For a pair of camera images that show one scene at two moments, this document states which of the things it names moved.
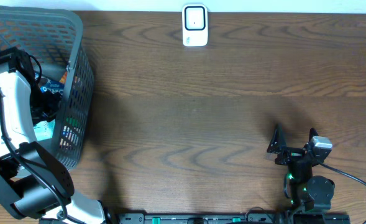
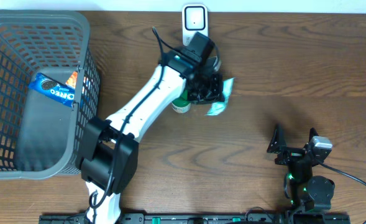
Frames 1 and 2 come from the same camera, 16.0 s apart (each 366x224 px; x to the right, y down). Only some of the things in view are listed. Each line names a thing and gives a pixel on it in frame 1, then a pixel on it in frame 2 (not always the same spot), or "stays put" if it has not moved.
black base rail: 234,218 stays put
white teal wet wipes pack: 44,130 → 218,107
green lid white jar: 73,122 → 181,104
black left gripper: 51,103 → 215,86
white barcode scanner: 195,25 stays put
